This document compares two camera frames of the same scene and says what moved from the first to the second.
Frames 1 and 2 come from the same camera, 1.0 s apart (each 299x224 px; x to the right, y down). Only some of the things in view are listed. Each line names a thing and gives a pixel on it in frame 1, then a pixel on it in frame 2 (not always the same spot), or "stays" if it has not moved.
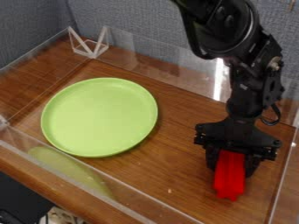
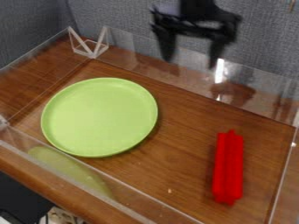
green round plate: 97,116 stays
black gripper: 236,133 → 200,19
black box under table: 22,206 stays
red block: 229,174 stays
